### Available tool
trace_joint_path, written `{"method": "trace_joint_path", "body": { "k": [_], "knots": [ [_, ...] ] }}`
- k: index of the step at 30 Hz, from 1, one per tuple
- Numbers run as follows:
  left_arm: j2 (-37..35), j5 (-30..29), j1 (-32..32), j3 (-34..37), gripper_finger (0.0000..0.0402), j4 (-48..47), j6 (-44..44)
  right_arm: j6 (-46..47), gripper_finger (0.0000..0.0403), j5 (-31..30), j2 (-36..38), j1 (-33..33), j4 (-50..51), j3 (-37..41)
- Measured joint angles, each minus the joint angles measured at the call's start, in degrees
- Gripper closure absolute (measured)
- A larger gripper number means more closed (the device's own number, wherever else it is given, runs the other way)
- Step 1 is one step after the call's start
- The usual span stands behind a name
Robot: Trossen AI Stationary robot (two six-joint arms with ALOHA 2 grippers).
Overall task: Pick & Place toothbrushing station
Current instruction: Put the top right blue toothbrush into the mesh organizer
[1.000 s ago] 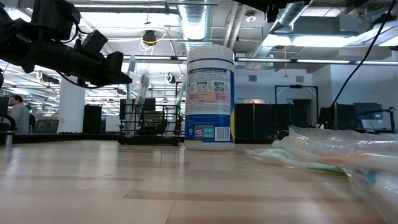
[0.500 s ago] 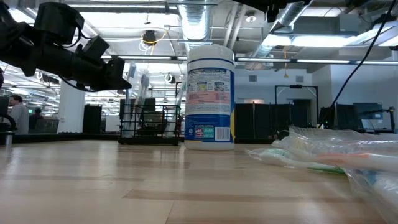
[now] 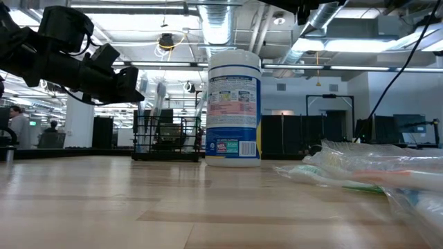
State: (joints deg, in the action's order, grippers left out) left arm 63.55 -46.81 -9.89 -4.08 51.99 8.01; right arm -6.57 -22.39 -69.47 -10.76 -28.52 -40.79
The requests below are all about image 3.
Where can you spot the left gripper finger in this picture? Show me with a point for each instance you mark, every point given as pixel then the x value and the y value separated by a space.
pixel 128 86

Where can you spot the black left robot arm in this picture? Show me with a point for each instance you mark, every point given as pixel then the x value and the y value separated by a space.
pixel 62 27

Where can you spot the long ceiling light bar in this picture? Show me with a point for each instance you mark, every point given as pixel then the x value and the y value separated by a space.
pixel 294 66
pixel 159 64

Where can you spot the white building pillar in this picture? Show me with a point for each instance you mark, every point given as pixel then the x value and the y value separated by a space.
pixel 80 124

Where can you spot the large black monitor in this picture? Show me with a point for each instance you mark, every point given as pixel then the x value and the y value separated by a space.
pixel 170 115

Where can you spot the person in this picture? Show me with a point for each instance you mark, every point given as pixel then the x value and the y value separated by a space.
pixel 52 126
pixel 20 128

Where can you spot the narrow black room divider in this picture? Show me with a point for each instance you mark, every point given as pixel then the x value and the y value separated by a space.
pixel 102 133

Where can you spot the black ceiling device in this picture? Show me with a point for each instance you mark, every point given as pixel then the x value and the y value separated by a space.
pixel 166 41

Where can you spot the grey mesh office chair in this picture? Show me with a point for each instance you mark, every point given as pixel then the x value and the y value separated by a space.
pixel 52 140

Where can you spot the white blue wipes canister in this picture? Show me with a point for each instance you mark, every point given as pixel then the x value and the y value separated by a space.
pixel 233 103

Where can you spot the wide black room divider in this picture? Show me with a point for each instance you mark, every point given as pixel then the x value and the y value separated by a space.
pixel 290 135

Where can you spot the yellow hanging pendant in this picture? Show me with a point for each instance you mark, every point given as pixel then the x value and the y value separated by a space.
pixel 317 83

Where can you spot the black aluminium table frame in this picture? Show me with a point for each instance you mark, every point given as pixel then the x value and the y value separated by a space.
pixel 69 152

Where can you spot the silver metal post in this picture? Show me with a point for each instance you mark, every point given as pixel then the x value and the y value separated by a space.
pixel 9 155

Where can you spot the round silver ventilation duct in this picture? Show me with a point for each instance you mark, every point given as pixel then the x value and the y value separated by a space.
pixel 218 24

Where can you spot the black gantry frame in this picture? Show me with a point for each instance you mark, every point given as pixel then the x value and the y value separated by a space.
pixel 328 96

